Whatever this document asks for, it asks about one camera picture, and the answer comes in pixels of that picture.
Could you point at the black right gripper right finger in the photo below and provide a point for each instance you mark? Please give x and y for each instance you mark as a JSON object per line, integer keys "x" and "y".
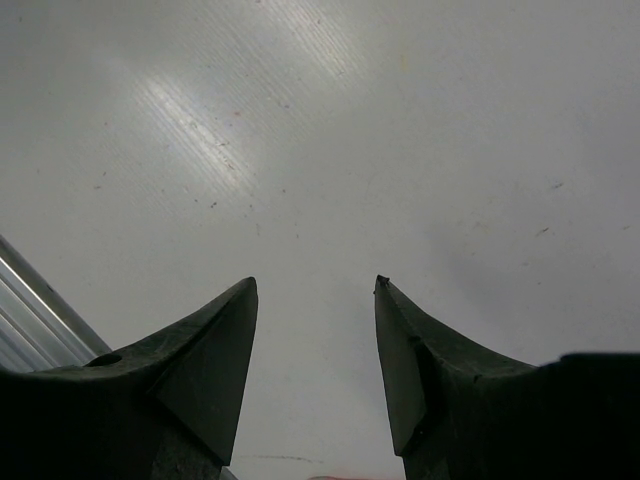
{"x": 458, "y": 410}

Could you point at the aluminium frame rail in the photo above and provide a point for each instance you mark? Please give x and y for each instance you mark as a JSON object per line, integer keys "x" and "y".
{"x": 39, "y": 329}

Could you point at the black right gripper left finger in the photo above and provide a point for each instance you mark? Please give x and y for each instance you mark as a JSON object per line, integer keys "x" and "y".
{"x": 164, "y": 407}

